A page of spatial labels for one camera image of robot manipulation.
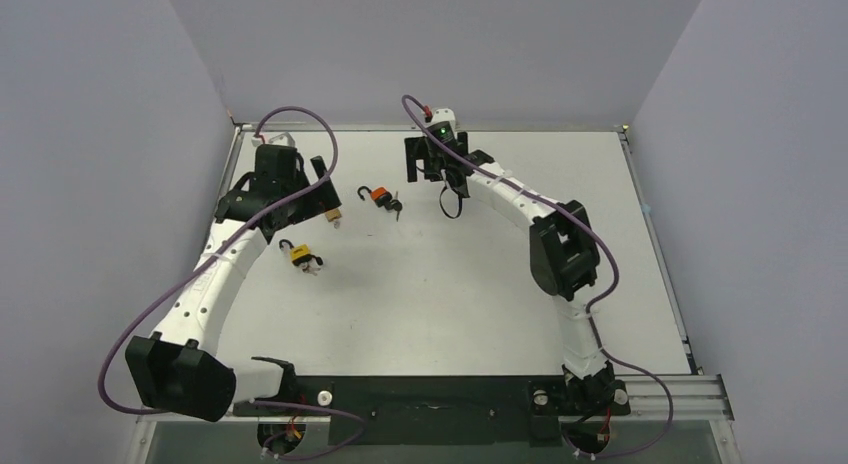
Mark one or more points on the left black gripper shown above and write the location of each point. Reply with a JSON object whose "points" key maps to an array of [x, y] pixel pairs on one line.
{"points": [[322, 200]]}

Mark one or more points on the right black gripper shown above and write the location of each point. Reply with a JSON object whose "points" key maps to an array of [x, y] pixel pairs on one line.
{"points": [[424, 156]]}

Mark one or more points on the black keys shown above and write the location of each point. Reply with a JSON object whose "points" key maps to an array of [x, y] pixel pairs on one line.
{"points": [[395, 206]]}

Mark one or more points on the orange black padlock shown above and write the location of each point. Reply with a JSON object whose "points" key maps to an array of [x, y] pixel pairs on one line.
{"points": [[380, 196]]}

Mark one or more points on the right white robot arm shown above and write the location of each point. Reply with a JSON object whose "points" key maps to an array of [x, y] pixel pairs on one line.
{"points": [[563, 258]]}

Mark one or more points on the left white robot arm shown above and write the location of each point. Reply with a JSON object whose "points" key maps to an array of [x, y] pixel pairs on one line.
{"points": [[176, 368]]}

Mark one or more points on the small brass padlock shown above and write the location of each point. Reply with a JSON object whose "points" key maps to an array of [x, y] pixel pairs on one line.
{"points": [[334, 217]]}

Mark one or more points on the yellow padlock with keys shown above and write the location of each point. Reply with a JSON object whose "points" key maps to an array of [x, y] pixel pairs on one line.
{"points": [[301, 257]]}

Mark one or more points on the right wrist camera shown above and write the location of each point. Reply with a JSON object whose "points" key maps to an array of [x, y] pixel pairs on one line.
{"points": [[442, 117]]}

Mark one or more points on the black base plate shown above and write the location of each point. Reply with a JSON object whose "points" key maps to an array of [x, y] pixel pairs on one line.
{"points": [[466, 410]]}

